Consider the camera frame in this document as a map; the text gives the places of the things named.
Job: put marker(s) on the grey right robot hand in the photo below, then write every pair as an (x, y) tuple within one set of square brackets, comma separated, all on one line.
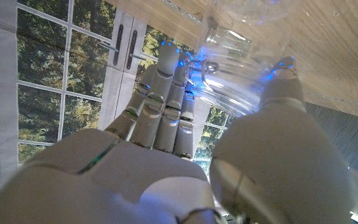
[(135, 180)]

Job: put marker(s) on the small square glass bottle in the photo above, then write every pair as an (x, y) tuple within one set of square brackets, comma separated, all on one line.
[(228, 40)]

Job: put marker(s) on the printed window backdrop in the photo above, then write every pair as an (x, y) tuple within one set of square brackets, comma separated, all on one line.
[(42, 62)]

